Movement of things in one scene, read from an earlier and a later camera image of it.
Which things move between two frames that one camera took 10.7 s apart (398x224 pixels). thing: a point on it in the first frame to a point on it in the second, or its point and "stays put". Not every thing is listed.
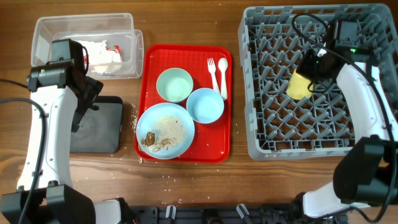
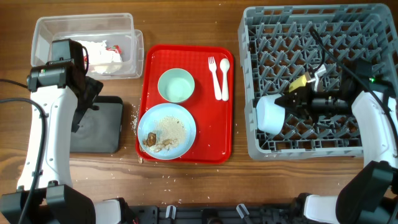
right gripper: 305,59 to 300,100
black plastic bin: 100,130 stays put
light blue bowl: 204,106 to 270,116
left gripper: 95,88 stays put
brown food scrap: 150,139 stays put
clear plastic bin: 115,49 stays put
